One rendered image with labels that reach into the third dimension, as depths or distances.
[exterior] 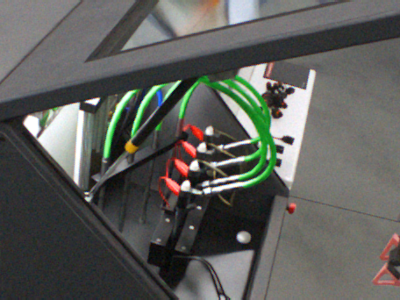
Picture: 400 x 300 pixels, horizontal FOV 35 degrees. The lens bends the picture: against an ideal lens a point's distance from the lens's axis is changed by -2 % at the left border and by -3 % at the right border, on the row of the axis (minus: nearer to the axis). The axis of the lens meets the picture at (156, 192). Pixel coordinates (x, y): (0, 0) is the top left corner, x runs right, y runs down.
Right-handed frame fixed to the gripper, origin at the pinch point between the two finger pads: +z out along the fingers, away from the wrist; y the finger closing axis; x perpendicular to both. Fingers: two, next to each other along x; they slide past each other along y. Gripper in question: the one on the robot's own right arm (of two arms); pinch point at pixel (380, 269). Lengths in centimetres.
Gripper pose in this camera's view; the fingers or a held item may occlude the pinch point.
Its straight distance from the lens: 171.7
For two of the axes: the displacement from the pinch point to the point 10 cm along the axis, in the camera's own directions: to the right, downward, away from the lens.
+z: -5.2, 4.9, 7.0
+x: 7.3, 6.8, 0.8
